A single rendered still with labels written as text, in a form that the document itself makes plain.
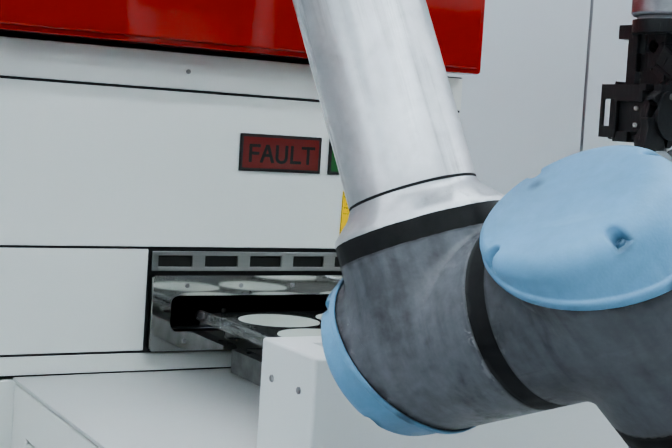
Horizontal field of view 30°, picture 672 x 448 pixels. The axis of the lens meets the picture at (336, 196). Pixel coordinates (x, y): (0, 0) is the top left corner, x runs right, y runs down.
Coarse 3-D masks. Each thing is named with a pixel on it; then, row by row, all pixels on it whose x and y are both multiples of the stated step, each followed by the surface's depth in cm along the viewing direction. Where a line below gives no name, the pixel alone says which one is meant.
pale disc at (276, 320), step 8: (240, 320) 151; (248, 320) 151; (256, 320) 152; (264, 320) 152; (272, 320) 152; (280, 320) 153; (288, 320) 153; (296, 320) 154; (304, 320) 154; (312, 320) 154
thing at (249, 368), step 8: (232, 352) 159; (240, 352) 157; (248, 352) 157; (232, 360) 159; (240, 360) 157; (248, 360) 155; (256, 360) 153; (232, 368) 159; (240, 368) 157; (248, 368) 155; (256, 368) 153; (240, 376) 156; (248, 376) 154; (256, 376) 153; (256, 384) 152
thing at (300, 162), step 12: (252, 144) 161; (264, 144) 162; (276, 144) 162; (288, 144) 163; (300, 144) 164; (312, 144) 165; (252, 156) 161; (264, 156) 162; (276, 156) 163; (288, 156) 163; (300, 156) 164; (312, 156) 165; (276, 168) 163; (288, 168) 164; (300, 168) 164; (312, 168) 165
